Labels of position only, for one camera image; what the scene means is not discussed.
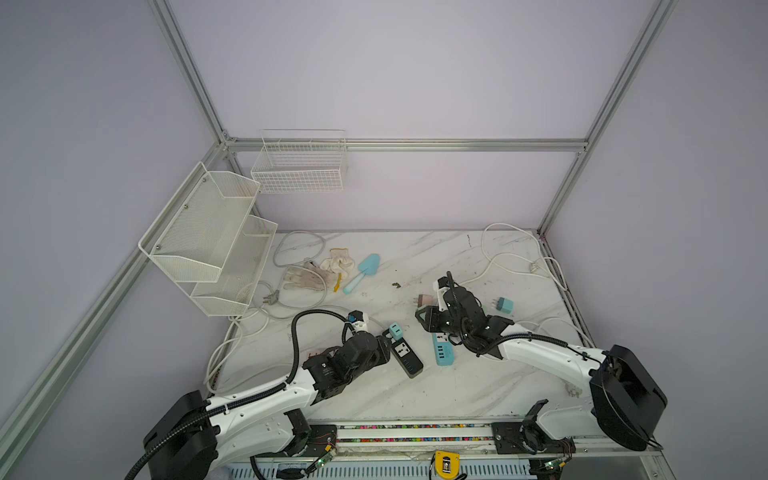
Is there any white power cable right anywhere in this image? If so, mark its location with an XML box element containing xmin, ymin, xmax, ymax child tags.
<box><xmin>458</xmin><ymin>222</ymin><xmax>592</xmax><ymax>349</ymax></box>

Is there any grey cable with plug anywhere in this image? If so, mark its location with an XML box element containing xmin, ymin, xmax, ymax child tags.
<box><xmin>239</xmin><ymin>230</ymin><xmax>361</xmax><ymax>322</ymax></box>

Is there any black power strip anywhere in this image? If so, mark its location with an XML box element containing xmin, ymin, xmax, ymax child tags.
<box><xmin>384</xmin><ymin>329</ymin><xmax>424</xmax><ymax>379</ymax></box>

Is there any teal plug adapter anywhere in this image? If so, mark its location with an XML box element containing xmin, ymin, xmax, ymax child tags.
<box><xmin>495</xmin><ymin>297</ymin><xmax>514</xmax><ymax>314</ymax></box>

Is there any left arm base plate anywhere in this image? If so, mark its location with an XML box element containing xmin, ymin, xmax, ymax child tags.
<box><xmin>254</xmin><ymin>424</ymin><xmax>338</xmax><ymax>459</ymax></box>

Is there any white mesh two-tier shelf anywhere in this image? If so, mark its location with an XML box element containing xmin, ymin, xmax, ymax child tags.
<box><xmin>138</xmin><ymin>163</ymin><xmax>278</xmax><ymax>317</ymax></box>

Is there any light blue brush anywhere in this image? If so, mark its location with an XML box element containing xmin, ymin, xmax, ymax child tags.
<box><xmin>343</xmin><ymin>254</ymin><xmax>381</xmax><ymax>294</ymax></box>

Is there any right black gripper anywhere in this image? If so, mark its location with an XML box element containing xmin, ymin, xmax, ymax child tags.
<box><xmin>411</xmin><ymin>306</ymin><xmax>468</xmax><ymax>339</ymax></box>

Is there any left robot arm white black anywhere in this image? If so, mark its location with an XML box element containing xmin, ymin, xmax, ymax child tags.
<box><xmin>126</xmin><ymin>308</ymin><xmax>391</xmax><ymax>479</ymax></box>

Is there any pink plug adapter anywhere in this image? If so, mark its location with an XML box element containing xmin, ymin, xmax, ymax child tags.
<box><xmin>417</xmin><ymin>294</ymin><xmax>436</xmax><ymax>308</ymax></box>

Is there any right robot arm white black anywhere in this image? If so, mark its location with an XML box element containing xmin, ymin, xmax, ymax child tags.
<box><xmin>415</xmin><ymin>274</ymin><xmax>668</xmax><ymax>453</ymax></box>

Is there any white wire basket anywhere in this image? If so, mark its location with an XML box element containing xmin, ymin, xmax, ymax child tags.
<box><xmin>251</xmin><ymin>129</ymin><xmax>348</xmax><ymax>194</ymax></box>

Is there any aluminium rail base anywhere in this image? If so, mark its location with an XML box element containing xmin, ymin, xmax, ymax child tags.
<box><xmin>157</xmin><ymin>416</ymin><xmax>676</xmax><ymax>480</ymax></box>

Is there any beige power strip bundle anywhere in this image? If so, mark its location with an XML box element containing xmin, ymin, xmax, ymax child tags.
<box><xmin>282</xmin><ymin>248</ymin><xmax>356</xmax><ymax>292</ymax></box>

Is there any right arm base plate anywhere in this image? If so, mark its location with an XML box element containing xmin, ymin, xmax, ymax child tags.
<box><xmin>491</xmin><ymin>422</ymin><xmax>576</xmax><ymax>456</ymax></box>

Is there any teal power strip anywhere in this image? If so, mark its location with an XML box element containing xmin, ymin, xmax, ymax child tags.
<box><xmin>432</xmin><ymin>333</ymin><xmax>455</xmax><ymax>367</ymax></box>

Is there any yellow tape measure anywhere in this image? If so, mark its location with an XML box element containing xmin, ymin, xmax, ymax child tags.
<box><xmin>430</xmin><ymin>450</ymin><xmax>460</xmax><ymax>480</ymax></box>

